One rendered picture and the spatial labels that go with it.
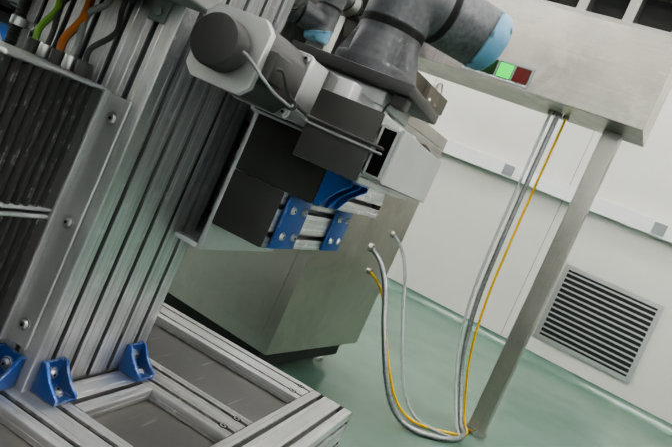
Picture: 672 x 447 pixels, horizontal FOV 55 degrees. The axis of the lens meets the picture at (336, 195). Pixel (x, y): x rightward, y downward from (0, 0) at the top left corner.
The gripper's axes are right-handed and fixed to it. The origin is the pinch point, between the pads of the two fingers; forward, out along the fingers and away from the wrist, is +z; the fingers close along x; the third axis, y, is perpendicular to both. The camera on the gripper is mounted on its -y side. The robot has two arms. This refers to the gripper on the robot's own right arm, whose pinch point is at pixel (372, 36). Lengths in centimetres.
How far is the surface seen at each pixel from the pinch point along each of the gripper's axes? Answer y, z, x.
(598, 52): 24, 30, -62
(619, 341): -72, 262, -100
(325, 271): -73, -15, -26
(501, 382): -88, 46, -75
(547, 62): 17, 30, -48
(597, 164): -7, 46, -74
